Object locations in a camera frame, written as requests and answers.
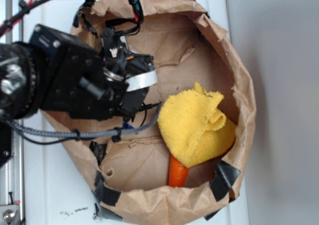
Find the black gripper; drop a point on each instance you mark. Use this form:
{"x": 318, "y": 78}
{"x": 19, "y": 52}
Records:
{"x": 75, "y": 78}

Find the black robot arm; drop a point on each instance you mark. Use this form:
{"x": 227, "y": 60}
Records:
{"x": 18, "y": 81}

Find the white plastic tray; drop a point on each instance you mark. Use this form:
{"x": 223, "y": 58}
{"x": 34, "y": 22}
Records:
{"x": 55, "y": 192}

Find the brown paper bag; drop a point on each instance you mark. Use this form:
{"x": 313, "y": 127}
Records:
{"x": 131, "y": 183}

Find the yellow microfiber cloth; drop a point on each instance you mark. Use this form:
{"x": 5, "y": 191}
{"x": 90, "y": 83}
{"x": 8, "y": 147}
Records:
{"x": 193, "y": 127}

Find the orange carrot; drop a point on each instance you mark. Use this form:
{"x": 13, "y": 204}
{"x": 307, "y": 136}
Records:
{"x": 177, "y": 173}

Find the black mounting bracket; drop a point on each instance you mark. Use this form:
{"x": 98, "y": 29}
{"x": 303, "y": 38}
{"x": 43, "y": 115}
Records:
{"x": 6, "y": 138}

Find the aluminium frame rail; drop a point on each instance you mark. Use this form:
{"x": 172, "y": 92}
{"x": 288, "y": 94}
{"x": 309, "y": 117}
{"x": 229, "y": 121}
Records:
{"x": 11, "y": 174}

